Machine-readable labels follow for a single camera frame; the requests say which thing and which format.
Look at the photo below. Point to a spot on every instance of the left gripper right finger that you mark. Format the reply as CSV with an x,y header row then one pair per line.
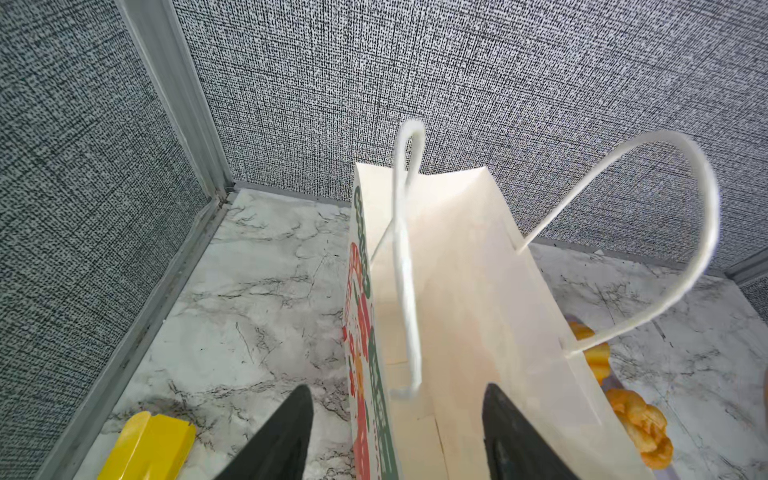
x,y
514,449

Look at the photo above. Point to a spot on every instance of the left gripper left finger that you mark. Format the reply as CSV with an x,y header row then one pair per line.
x,y
279,449

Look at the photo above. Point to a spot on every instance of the white paper bag with flower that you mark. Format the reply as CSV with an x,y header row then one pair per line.
x,y
443,297

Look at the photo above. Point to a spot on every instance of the yellow silicone spatula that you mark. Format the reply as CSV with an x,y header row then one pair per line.
x,y
150,447

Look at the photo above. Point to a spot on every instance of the dark orange triangular pastry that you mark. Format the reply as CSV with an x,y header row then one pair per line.
x,y
598,356

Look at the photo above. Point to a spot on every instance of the twisted flaky pastry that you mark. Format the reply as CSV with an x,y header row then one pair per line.
x,y
645,425

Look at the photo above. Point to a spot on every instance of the lilac plastic tray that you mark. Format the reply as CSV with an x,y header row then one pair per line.
x,y
612,382

